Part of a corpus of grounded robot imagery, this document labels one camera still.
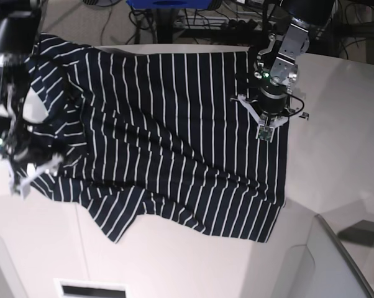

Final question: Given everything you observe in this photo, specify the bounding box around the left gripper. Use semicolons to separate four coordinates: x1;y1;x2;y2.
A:
257;86;288;115

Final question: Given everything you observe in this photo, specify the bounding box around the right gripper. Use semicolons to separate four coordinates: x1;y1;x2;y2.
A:
2;124;62;167

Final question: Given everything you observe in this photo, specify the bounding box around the navy white striped t-shirt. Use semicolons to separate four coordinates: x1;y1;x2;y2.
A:
27;34;288;243

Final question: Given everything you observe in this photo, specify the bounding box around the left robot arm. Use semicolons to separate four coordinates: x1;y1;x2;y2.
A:
253;1;335;116

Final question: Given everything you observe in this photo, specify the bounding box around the black power strip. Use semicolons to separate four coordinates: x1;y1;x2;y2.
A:
227;19;262;31

